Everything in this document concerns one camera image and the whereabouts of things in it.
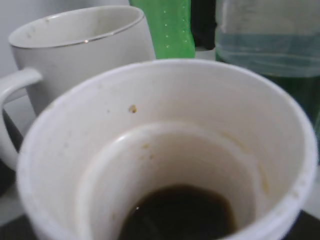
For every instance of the green soda bottle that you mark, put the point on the green soda bottle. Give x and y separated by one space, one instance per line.
169 24

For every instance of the yellow paper cup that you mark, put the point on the yellow paper cup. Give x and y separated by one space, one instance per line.
99 148

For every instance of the white ceramic mug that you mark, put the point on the white ceramic mug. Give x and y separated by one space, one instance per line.
58 52

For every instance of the clear water bottle green label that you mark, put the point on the clear water bottle green label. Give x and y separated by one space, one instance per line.
278 39

